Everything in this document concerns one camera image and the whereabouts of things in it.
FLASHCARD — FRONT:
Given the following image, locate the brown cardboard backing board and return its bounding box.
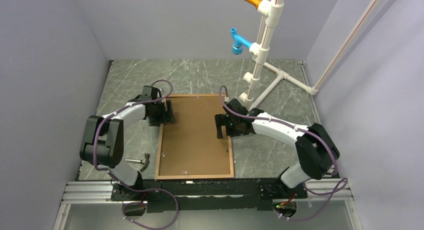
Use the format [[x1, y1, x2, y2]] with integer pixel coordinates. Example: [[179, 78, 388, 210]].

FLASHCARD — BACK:
[[158, 96, 232, 176]]

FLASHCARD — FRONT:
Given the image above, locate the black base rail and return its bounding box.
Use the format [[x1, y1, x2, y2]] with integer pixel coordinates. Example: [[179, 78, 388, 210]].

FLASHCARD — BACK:
[[110, 178, 308, 213]]

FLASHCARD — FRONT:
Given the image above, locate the white pvc pipe stand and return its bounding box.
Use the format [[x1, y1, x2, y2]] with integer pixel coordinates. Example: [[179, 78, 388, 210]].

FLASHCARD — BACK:
[[238, 0, 388, 110]]

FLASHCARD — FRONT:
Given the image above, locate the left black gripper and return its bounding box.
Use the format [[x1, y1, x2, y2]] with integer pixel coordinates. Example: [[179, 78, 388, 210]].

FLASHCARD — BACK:
[[148, 100, 176, 127]]

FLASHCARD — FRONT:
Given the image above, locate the small claw hammer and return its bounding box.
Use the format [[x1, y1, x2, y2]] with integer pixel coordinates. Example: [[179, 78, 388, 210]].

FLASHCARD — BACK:
[[125, 153, 150, 172]]

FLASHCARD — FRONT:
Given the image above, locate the blue pipe fitting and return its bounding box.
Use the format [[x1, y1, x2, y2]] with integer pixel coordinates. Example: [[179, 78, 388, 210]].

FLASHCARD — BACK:
[[230, 28, 253, 55]]

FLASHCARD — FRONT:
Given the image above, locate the brown wooden picture frame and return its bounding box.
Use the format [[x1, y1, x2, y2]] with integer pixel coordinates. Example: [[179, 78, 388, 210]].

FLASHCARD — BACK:
[[154, 93, 235, 180]]

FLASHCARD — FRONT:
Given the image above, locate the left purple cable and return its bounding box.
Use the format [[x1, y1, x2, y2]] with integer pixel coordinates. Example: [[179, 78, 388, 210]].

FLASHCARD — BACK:
[[92, 79, 180, 230]]

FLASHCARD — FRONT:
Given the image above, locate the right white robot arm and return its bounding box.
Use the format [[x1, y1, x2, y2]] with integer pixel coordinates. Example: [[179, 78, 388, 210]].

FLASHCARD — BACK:
[[214, 99, 340, 198]]

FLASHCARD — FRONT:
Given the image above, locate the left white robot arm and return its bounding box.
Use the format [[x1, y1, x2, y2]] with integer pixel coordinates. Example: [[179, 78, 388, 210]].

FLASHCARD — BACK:
[[79, 85, 175, 200]]

